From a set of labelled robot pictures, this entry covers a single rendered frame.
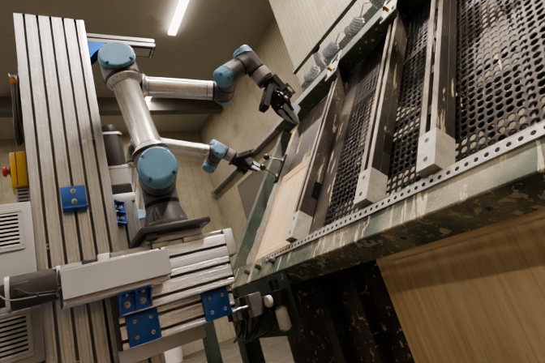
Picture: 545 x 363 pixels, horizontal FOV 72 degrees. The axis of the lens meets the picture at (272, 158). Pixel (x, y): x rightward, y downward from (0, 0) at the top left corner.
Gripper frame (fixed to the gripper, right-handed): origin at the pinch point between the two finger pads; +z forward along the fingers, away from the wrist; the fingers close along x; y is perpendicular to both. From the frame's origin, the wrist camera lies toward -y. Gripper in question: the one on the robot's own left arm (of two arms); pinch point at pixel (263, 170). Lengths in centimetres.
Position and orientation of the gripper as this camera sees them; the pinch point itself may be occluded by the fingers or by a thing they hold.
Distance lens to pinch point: 224.0
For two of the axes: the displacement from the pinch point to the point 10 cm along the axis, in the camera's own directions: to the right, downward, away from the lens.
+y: -5.2, 6.5, 5.5
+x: -1.1, 5.9, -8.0
